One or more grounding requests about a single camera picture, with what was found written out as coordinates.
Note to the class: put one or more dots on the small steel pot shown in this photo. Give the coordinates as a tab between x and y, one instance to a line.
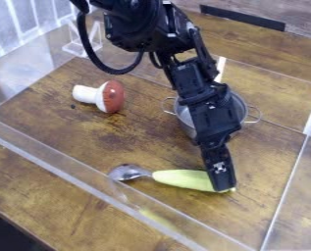
182	113

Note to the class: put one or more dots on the green handled metal spoon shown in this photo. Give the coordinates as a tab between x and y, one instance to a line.
191	179

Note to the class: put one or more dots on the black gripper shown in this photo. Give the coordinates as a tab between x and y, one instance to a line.
214	121

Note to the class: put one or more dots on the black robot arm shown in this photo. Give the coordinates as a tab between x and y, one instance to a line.
154	28

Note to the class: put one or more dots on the black strip on table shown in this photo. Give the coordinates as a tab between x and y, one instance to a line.
245	18

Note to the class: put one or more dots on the clear acrylic front barrier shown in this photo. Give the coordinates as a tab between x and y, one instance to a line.
192	233

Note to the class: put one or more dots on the toy mushroom brown cap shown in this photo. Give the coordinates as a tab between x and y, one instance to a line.
108	96

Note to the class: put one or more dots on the clear acrylic triangle stand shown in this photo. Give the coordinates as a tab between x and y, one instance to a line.
75	47

